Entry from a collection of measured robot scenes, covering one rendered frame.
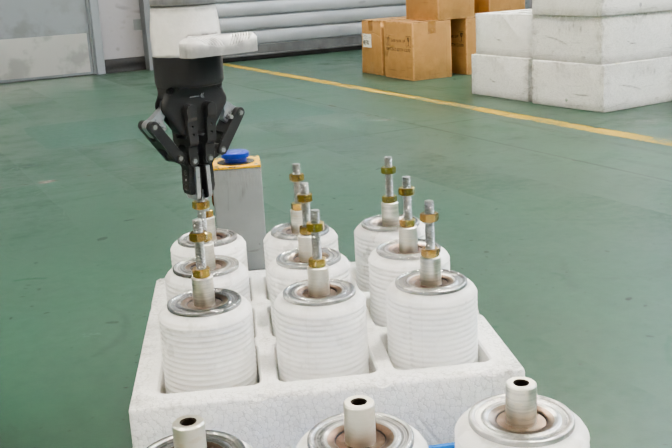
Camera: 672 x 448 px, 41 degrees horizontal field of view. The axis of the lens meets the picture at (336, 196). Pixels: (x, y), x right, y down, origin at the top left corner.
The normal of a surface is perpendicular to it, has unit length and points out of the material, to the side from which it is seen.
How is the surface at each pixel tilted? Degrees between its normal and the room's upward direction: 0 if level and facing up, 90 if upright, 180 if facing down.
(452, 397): 90
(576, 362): 0
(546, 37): 90
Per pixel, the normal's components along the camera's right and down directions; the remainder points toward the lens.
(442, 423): 0.12, 0.23
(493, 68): -0.88, 0.16
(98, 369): -0.05, -0.97
